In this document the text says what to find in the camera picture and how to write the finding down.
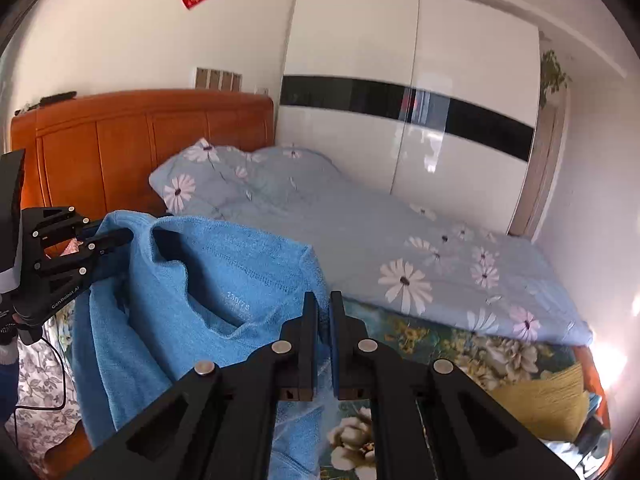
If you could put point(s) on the green hanging plant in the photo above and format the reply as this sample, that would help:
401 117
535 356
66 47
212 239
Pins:
552 77

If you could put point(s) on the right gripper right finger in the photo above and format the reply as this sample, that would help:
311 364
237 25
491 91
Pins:
431 421

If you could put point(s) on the wooden room door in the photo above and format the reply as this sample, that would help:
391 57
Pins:
541 167

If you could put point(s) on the yellow knit garment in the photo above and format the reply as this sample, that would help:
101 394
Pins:
553 408

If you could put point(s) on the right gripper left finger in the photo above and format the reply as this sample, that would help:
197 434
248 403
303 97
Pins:
215 422

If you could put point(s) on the orange wooden headboard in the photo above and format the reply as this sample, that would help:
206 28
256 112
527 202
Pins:
96 153

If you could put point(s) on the black remote on headboard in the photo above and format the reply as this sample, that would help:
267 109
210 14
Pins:
47 101

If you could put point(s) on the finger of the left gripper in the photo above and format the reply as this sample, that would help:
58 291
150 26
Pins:
101 256
88 232

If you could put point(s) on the blue knit sweater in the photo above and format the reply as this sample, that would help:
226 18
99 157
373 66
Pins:
184 290

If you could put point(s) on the white wardrobe with black stripe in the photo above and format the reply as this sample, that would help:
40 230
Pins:
432 101

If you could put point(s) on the light blue floral duvet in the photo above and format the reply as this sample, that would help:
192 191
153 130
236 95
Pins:
372 247

